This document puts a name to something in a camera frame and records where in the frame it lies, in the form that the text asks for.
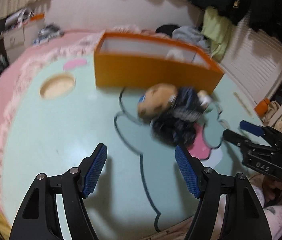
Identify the brown plush doll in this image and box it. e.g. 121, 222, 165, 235
137, 83, 211, 146

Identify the orange bottle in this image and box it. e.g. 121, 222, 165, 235
254, 98, 270, 118

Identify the light green hanging garment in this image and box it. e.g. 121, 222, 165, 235
201, 7, 233, 62

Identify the white fluffy toy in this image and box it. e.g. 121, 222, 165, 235
165, 48, 184, 62

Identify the grey clothes pile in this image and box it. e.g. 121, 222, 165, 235
172, 26, 210, 54

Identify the orange cardboard box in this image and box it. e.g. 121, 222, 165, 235
94, 32, 224, 93

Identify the white drawer cabinet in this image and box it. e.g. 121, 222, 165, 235
3, 21, 44, 61

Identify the clothes heap on bed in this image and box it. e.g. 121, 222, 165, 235
33, 24, 64, 46

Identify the white hair dryer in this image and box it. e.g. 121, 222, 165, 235
5, 7, 32, 26

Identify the orange box lid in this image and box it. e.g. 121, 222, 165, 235
30, 13, 45, 22

